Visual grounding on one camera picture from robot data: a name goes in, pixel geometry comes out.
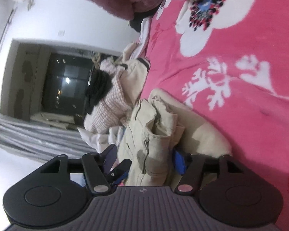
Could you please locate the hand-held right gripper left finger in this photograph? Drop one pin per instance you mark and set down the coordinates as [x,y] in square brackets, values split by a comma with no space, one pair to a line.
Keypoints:
[110,157]

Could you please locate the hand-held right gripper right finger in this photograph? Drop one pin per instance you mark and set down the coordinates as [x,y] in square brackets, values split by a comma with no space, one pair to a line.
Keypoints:
[180,162]

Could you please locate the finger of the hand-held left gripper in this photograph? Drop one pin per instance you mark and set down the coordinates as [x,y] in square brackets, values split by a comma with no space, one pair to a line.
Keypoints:
[119,170]

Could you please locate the beige pants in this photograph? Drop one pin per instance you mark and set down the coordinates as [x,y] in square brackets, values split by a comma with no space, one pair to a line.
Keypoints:
[154,137]

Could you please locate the black clothes pile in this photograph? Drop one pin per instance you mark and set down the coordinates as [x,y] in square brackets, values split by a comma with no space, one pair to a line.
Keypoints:
[98,86]

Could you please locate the pile of assorted clothes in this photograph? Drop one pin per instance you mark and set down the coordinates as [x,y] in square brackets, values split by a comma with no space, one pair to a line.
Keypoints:
[103,62]

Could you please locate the white garment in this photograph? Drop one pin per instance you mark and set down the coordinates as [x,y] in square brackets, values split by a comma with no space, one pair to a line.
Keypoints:
[96,139]

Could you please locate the pink houndstooth garment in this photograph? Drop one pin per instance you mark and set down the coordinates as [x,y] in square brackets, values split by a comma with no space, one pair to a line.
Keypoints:
[106,110]

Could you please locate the grey curtain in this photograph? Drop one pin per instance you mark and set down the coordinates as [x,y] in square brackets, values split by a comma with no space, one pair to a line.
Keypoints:
[26,134]

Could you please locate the pale white cloth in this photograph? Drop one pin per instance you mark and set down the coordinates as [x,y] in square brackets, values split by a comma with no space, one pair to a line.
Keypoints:
[144,36]

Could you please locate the pink floral blanket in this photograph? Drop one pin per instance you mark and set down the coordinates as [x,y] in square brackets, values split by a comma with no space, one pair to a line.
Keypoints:
[243,41]

